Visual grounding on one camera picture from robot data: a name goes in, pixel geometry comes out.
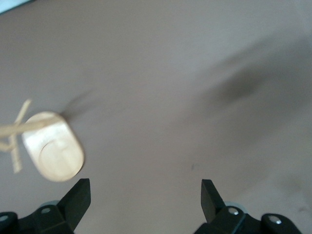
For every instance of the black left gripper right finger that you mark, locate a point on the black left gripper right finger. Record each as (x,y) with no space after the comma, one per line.
(209,202)

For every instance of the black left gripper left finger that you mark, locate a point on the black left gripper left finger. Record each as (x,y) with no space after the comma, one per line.
(75,202)

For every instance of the wooden cup rack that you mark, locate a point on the wooden cup rack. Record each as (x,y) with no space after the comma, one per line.
(56,148)

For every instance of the brown table cover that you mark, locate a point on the brown table cover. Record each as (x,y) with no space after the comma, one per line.
(170,97)

